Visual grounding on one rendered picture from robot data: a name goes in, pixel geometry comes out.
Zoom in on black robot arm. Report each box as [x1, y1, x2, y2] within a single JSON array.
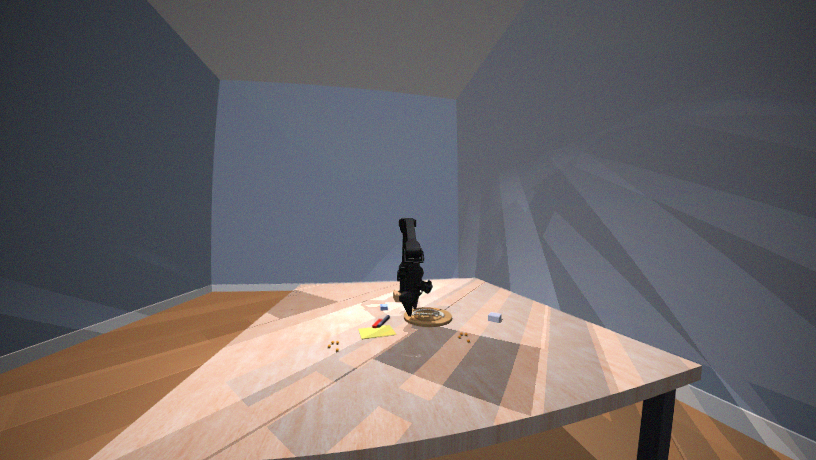
[[397, 218, 433, 294]]

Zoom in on tan round board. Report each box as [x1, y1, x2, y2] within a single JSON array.
[[404, 307, 452, 327]]

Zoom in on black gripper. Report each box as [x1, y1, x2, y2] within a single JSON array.
[[399, 276, 423, 317]]

